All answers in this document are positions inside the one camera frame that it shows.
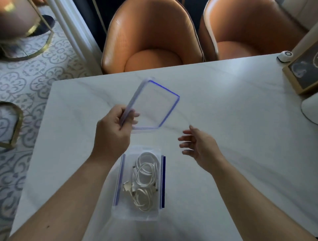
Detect person's left hand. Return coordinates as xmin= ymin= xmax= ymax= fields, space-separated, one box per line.
xmin=92 ymin=104 xmax=140 ymax=162

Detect person's right hand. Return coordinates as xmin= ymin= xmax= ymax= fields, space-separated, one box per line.
xmin=178 ymin=125 xmax=224 ymax=174

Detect clear lid with blue seal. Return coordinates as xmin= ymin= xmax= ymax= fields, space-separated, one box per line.
xmin=120 ymin=77 xmax=180 ymax=133

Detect person's left forearm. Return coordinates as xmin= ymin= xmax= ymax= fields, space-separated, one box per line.
xmin=7 ymin=154 xmax=117 ymax=241

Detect person's right forearm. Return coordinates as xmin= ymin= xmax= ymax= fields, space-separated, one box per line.
xmin=211 ymin=159 xmax=318 ymax=241

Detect clear plastic container blue clips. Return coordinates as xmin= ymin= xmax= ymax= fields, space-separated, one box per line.
xmin=111 ymin=145 xmax=166 ymax=221

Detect orange leather chair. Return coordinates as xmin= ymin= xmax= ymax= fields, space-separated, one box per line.
xmin=101 ymin=0 xmax=205 ymax=74
xmin=199 ymin=0 xmax=308 ymax=61

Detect white round lamp base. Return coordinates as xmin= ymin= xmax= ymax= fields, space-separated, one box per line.
xmin=301 ymin=92 xmax=318 ymax=125

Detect wooden framed picture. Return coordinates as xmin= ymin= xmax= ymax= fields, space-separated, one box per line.
xmin=282 ymin=41 xmax=318 ymax=95

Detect white coiled cable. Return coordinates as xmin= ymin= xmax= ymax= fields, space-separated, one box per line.
xmin=133 ymin=152 xmax=160 ymax=187
xmin=122 ymin=181 xmax=159 ymax=212

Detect white door frame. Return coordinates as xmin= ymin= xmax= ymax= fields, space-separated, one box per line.
xmin=46 ymin=0 xmax=103 ymax=76

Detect gold metal frame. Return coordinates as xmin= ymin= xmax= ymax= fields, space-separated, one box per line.
xmin=0 ymin=101 xmax=24 ymax=149

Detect gold frame side table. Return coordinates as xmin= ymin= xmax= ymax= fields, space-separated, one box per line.
xmin=0 ymin=0 xmax=55 ymax=62

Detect white round gadget black ring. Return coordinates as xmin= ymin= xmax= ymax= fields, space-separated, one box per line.
xmin=277 ymin=51 xmax=293 ymax=63

